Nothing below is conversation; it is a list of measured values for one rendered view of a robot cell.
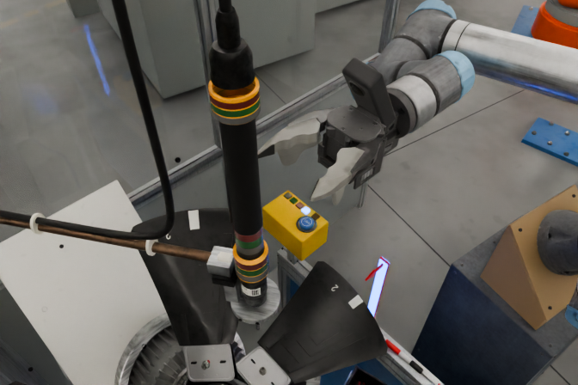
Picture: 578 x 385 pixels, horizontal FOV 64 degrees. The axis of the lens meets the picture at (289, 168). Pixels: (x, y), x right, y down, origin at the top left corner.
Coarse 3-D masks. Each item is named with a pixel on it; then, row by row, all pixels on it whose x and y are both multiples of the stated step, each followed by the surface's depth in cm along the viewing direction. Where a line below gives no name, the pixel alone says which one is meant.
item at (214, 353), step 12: (192, 348) 79; (204, 348) 79; (216, 348) 78; (228, 348) 77; (192, 360) 79; (204, 360) 79; (216, 360) 78; (228, 360) 77; (192, 372) 79; (204, 372) 79; (216, 372) 78; (228, 372) 77
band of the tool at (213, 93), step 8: (256, 80) 40; (208, 88) 39; (216, 88) 41; (248, 88) 42; (256, 88) 39; (216, 96) 38; (224, 96) 42; (232, 96) 42; (240, 96) 42; (248, 96) 38
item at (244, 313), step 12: (216, 252) 59; (228, 252) 59; (216, 264) 58; (228, 264) 58; (216, 276) 59; (228, 276) 59; (228, 288) 61; (240, 288) 63; (276, 288) 65; (228, 300) 63; (240, 300) 64; (276, 300) 64; (240, 312) 62; (252, 312) 62; (264, 312) 62; (276, 312) 64
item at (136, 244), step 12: (24, 228) 63; (48, 228) 62; (60, 228) 62; (96, 240) 61; (108, 240) 61; (120, 240) 60; (132, 240) 60; (156, 252) 60; (168, 252) 60; (180, 252) 59; (192, 252) 59; (204, 252) 59
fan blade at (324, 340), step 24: (312, 288) 96; (288, 312) 92; (312, 312) 92; (336, 312) 93; (360, 312) 95; (264, 336) 88; (288, 336) 88; (312, 336) 89; (336, 336) 90; (360, 336) 92; (288, 360) 85; (312, 360) 86; (336, 360) 87; (360, 360) 89
